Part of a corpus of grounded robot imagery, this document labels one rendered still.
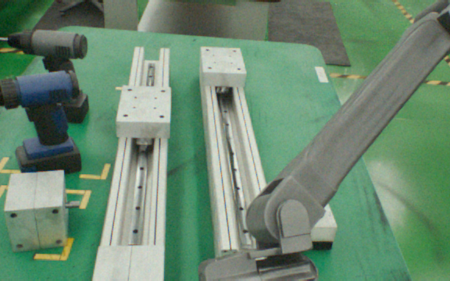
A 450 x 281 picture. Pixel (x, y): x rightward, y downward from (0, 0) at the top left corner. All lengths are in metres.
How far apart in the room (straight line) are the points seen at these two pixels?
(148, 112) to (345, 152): 0.56
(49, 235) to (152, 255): 0.22
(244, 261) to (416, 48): 0.35
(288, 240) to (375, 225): 0.53
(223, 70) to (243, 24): 1.28
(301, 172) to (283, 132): 0.72
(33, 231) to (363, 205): 0.65
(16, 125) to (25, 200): 0.42
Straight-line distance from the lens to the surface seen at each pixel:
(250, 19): 2.53
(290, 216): 0.53
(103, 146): 1.19
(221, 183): 0.94
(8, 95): 1.00
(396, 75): 0.67
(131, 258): 0.78
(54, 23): 4.10
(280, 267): 0.55
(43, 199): 0.90
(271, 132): 1.27
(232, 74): 1.26
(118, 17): 2.58
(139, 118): 1.05
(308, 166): 0.57
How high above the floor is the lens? 1.44
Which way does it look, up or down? 33 degrees down
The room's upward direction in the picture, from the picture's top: 6 degrees clockwise
